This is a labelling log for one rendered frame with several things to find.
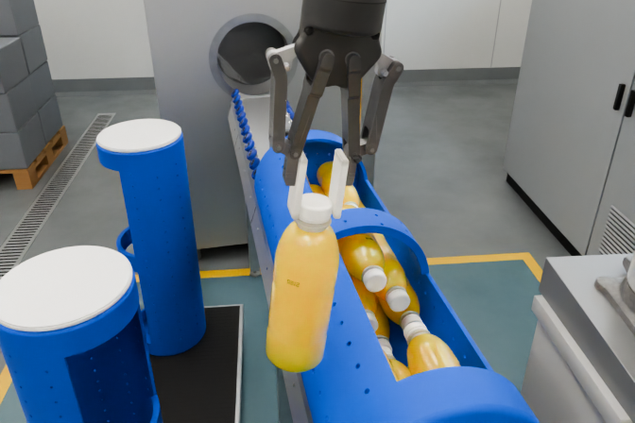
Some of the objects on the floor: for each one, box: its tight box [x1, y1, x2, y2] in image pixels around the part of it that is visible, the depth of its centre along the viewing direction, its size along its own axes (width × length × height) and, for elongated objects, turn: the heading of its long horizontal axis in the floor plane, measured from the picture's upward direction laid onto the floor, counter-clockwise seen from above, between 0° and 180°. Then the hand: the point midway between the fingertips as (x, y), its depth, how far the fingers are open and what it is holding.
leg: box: [245, 198, 261, 278], centre depth 274 cm, size 6×6×63 cm
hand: (317, 185), depth 58 cm, fingers closed on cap, 4 cm apart
